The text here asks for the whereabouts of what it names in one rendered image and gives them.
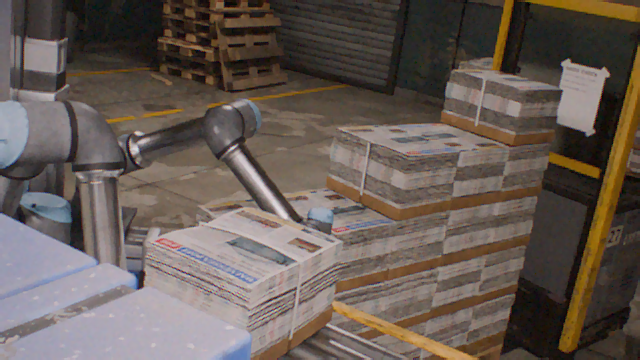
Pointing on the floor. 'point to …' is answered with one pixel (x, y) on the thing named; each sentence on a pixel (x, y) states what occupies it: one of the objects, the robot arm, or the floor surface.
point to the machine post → (112, 322)
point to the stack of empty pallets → (201, 36)
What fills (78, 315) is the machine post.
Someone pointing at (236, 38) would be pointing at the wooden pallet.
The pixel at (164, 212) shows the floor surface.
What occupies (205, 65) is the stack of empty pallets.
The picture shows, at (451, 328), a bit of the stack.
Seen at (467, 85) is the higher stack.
